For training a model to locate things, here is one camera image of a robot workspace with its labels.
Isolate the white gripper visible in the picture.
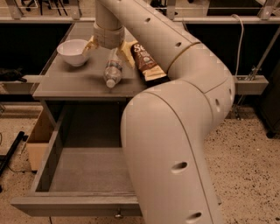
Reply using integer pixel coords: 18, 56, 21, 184
82, 23, 137, 68

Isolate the clear plastic water bottle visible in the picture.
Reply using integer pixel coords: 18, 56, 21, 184
103, 48, 123, 88

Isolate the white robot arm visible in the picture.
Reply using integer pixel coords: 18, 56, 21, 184
94, 0, 235, 224

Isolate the open grey top drawer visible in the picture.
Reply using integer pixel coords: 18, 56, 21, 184
11, 103, 143, 216

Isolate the metal drawer knob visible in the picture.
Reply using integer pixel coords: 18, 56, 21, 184
115, 209, 123, 220

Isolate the white ceramic bowl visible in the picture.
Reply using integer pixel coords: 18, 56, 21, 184
57, 39, 90, 67

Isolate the brown sea salt chips bag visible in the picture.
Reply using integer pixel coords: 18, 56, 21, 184
130, 42, 167, 82

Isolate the grey wooden cabinet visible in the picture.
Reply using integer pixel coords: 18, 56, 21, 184
32, 22, 187, 132

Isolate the cardboard box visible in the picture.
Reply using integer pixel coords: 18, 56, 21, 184
26, 109, 53, 172

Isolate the black floor stand leg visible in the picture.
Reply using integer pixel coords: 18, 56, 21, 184
0, 131, 25, 176

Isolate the aluminium frame rail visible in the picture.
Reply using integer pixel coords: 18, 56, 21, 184
0, 0, 280, 24

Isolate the black cloth on rail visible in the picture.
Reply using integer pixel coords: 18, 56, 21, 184
0, 68, 27, 82

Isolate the white cable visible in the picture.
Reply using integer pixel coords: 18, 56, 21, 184
231, 14, 245, 77

